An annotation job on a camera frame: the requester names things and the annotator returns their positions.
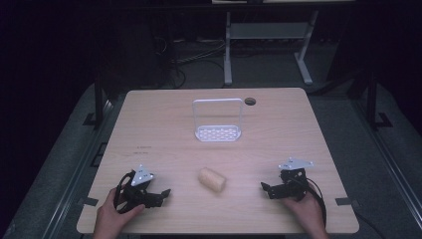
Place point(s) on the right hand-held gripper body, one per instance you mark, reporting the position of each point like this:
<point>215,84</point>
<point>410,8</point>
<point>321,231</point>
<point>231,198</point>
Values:
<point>292,181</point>

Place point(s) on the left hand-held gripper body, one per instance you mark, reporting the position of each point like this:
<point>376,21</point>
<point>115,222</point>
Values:
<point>141,176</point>

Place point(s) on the person's right hand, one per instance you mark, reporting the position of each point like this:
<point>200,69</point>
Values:
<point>307,210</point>

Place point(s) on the person's left hand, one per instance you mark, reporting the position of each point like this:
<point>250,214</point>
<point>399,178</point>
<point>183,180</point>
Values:
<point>114,212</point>

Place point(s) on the beige bread roll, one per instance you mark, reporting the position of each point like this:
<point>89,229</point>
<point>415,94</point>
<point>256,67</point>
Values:
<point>212,179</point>

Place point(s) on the grey tape strip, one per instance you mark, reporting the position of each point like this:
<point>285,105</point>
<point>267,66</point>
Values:
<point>89,201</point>
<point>343,201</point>

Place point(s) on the grey metal stand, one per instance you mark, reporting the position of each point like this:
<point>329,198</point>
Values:
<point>265,30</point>

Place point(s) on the aluminium floor rail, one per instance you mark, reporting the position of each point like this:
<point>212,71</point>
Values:
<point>388,159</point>
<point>76,172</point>

